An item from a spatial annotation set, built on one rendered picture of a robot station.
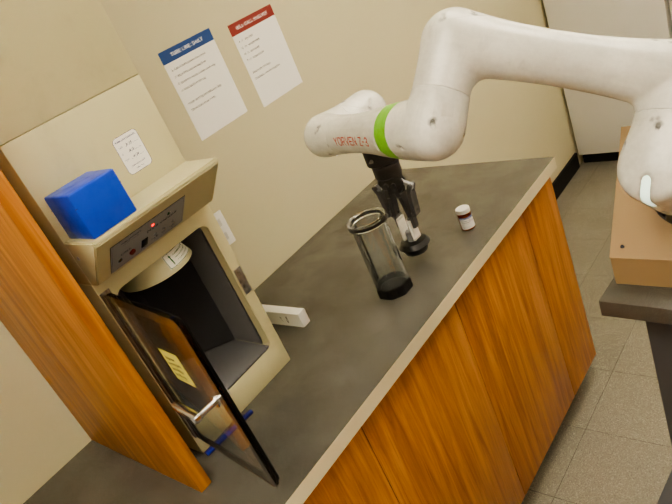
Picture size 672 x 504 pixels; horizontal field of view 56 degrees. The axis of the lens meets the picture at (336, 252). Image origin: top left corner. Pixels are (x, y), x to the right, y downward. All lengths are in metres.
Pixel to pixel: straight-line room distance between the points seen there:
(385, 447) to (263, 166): 1.03
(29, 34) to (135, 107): 0.23
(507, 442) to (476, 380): 0.29
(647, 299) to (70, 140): 1.18
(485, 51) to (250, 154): 1.07
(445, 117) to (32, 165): 0.75
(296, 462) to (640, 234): 0.85
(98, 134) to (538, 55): 0.83
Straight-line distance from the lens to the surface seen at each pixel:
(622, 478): 2.35
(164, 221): 1.31
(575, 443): 2.47
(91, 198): 1.19
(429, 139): 1.17
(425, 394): 1.64
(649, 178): 1.20
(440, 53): 1.21
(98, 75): 1.35
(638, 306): 1.44
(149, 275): 1.42
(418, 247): 1.75
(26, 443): 1.80
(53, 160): 1.29
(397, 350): 1.50
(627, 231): 1.46
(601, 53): 1.23
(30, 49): 1.31
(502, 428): 2.01
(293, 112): 2.24
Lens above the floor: 1.81
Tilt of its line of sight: 25 degrees down
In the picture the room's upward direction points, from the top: 24 degrees counter-clockwise
